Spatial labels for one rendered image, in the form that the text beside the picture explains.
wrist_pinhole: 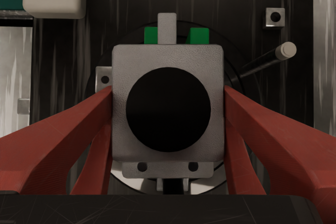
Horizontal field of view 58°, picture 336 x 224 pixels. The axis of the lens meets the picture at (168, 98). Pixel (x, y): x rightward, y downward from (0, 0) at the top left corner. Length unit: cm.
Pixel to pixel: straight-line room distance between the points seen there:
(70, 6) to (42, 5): 2
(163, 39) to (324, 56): 18
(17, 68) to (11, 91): 2
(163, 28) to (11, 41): 22
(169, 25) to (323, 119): 18
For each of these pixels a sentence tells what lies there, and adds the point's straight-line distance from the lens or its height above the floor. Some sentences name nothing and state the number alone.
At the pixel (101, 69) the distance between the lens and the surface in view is 23.
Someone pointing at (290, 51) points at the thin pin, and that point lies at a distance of 16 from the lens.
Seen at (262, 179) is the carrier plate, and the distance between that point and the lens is 27.
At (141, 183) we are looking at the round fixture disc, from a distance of 24.
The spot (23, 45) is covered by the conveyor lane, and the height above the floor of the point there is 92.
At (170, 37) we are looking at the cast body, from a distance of 16.
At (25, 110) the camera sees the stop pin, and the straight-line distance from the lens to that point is 28.
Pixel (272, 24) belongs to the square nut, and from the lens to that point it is 27.
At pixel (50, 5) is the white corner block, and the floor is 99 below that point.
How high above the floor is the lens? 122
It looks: 88 degrees down
